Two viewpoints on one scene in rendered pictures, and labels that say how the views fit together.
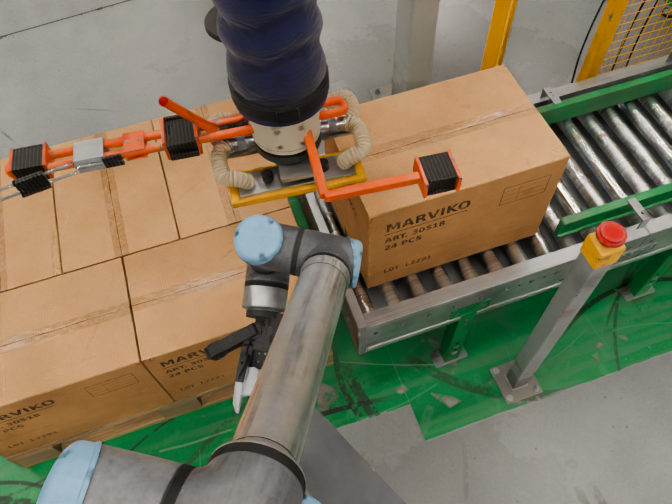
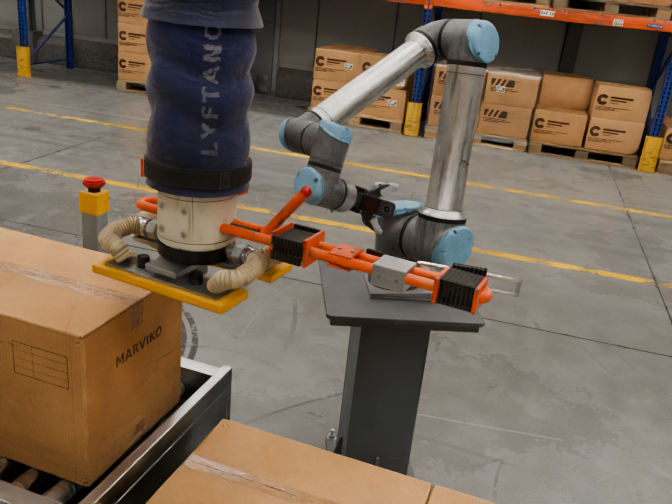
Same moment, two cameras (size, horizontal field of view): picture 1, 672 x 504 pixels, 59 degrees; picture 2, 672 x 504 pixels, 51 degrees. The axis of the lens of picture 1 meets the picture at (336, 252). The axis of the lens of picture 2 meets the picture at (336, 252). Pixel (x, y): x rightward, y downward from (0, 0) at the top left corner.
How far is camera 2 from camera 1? 2.43 m
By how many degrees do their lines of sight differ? 96
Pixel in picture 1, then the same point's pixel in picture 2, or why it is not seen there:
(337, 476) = (345, 289)
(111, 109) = not seen: outside the picture
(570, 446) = not seen: hidden behind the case
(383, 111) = (34, 307)
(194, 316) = (352, 482)
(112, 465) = (464, 23)
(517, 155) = (25, 242)
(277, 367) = (387, 60)
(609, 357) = not seen: hidden behind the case
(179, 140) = (305, 232)
